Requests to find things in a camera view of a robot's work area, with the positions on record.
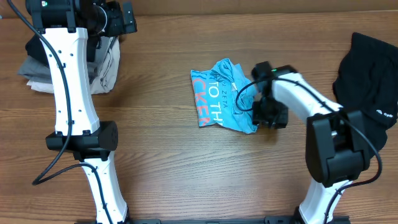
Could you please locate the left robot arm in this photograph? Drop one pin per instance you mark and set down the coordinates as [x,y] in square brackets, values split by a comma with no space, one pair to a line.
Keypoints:
[65,28]

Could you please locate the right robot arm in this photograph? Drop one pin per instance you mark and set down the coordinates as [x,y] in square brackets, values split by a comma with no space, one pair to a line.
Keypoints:
[336,151]

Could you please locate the black garment on right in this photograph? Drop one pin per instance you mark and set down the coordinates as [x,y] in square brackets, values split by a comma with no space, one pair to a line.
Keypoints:
[367,81]

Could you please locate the light blue printed t-shirt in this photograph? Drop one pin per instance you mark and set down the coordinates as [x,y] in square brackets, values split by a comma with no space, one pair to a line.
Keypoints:
[219,97]

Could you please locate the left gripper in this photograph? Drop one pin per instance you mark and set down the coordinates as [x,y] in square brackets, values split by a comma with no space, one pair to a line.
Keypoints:
[117,27]

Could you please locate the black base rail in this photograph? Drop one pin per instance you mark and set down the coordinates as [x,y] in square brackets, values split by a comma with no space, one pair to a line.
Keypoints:
[211,221]

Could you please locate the folded beige shirt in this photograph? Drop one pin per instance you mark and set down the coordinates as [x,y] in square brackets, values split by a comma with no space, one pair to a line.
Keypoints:
[107,73]

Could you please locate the folded black shirt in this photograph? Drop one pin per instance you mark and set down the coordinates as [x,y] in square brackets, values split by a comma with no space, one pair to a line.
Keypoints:
[35,49]

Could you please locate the folded grey shirt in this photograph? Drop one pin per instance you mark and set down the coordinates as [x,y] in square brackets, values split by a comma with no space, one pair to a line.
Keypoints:
[35,71]

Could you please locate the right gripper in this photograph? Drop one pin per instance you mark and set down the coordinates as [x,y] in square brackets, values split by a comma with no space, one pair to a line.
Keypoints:
[280,121]

